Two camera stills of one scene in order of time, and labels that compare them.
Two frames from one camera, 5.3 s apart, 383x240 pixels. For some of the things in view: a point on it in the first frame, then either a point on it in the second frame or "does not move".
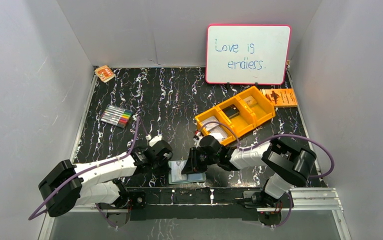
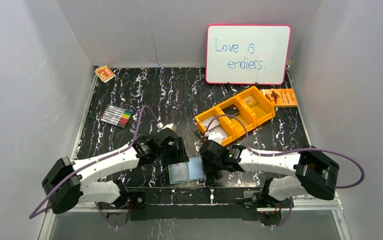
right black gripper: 192,165 → 208,167
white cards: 215,129 does not move
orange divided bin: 236,116 does not move
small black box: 231,111 does not move
